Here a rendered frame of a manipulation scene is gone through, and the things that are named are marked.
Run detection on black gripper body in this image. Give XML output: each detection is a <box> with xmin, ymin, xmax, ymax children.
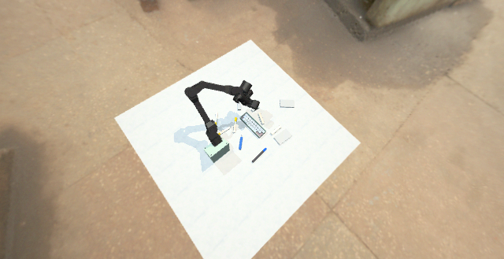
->
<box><xmin>241</xmin><ymin>95</ymin><xmax>260</xmax><ymax>110</ymax></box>

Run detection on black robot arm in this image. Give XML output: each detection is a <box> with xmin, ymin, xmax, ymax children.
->
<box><xmin>184</xmin><ymin>80</ymin><xmax>253</xmax><ymax>147</ymax></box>

